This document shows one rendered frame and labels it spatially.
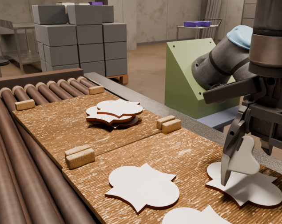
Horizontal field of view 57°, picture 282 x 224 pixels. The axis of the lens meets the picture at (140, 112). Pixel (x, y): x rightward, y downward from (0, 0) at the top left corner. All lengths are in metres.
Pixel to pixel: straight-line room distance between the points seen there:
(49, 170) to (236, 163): 0.39
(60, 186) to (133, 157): 0.17
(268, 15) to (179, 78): 0.62
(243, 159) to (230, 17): 10.16
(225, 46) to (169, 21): 9.36
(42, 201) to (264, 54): 0.44
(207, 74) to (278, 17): 0.59
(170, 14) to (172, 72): 9.28
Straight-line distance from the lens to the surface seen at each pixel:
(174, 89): 1.02
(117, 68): 4.47
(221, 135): 0.76
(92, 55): 4.26
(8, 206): 0.55
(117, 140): 0.66
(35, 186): 0.58
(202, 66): 0.97
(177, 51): 1.02
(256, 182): 0.55
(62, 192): 0.54
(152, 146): 0.63
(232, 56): 0.89
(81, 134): 0.71
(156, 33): 9.87
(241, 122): 0.44
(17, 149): 0.73
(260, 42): 0.41
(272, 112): 0.42
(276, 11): 0.40
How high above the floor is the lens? 1.25
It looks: 22 degrees down
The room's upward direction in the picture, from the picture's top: straight up
